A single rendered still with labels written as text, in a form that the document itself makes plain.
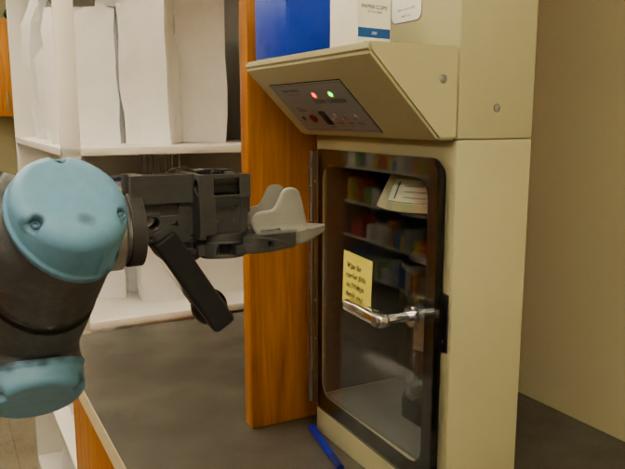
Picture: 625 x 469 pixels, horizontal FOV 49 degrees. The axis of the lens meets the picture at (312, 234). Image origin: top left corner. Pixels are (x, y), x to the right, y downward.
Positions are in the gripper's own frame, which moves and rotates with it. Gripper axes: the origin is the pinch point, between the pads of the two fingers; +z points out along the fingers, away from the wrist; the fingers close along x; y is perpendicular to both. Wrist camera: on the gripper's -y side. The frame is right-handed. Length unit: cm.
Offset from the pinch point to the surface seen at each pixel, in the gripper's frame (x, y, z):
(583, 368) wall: 12, -29, 58
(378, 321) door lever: -0.1, -10.9, 8.6
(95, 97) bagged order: 135, 18, 5
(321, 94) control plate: 11.5, 15.2, 7.5
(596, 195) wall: 11, 0, 58
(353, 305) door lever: 5.7, -10.4, 8.9
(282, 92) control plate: 21.5, 15.7, 7.0
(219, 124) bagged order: 132, 10, 40
